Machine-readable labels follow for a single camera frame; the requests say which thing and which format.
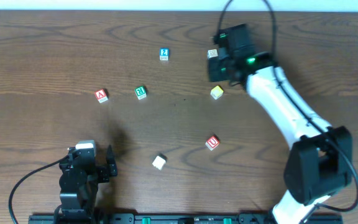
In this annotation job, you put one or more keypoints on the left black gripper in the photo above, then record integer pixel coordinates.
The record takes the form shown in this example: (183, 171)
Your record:
(105, 172)

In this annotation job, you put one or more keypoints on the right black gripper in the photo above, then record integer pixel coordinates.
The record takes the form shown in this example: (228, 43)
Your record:
(215, 71)

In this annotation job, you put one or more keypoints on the red letter A block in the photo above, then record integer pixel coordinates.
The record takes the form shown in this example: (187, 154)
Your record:
(101, 96)

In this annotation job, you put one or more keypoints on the blue number 2 block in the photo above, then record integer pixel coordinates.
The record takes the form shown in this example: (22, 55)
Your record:
(164, 54)

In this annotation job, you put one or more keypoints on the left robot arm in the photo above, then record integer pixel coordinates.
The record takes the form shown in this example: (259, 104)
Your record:
(79, 184)

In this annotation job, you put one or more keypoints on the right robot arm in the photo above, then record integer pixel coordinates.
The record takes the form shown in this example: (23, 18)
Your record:
(320, 161)

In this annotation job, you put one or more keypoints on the white letter M block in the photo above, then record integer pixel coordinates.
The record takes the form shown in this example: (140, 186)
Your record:
(213, 53)

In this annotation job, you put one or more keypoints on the yellow topped wooden block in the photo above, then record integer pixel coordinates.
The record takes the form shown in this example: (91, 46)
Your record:
(216, 92)

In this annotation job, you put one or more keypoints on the plain white wooden block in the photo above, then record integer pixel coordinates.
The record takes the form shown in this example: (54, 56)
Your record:
(159, 162)

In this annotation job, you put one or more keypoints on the green letter R block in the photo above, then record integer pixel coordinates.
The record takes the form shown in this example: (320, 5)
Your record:
(140, 92)

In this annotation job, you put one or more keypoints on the red letter U block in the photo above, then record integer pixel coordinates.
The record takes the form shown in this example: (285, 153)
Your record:
(212, 143)

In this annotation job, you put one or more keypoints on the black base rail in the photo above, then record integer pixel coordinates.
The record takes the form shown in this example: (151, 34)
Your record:
(128, 218)

